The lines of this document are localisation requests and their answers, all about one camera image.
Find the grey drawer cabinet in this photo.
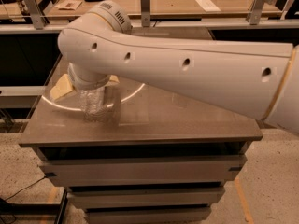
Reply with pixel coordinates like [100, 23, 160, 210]
[18, 26, 263, 224]

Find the black floor cable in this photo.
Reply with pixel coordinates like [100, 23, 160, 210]
[0, 175, 48, 224]

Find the clear plastic water bottle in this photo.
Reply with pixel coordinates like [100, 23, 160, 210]
[79, 87, 107, 121]

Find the metal bracket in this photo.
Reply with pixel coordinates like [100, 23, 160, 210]
[23, 0, 46, 30]
[140, 0, 150, 27]
[247, 0, 267, 25]

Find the brown paper note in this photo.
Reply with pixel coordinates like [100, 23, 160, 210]
[56, 0, 82, 10]

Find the metal bracket middle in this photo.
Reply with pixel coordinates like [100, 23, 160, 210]
[140, 0, 150, 27]

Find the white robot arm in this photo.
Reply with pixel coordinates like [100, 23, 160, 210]
[58, 0, 299, 133]

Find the metal bracket left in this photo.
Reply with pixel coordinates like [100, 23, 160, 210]
[23, 0, 46, 30]

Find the small paper card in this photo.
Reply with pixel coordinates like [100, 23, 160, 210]
[196, 0, 220, 12]

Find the metal bracket right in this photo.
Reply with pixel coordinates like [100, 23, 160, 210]
[247, 0, 267, 25]

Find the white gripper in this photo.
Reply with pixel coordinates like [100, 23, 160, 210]
[50, 63, 120, 102]

